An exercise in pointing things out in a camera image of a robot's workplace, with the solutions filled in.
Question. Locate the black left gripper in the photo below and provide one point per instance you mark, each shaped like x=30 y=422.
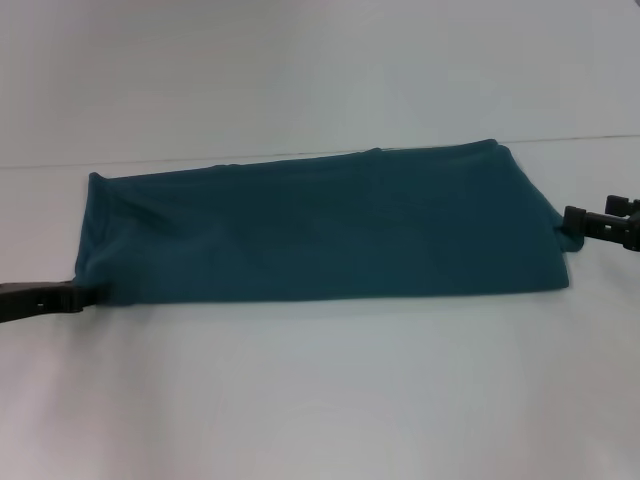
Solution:
x=30 y=300

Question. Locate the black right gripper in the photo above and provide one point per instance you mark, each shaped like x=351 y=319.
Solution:
x=636 y=227

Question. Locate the blue shirt with FREE print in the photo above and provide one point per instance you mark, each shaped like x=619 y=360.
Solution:
x=325 y=225

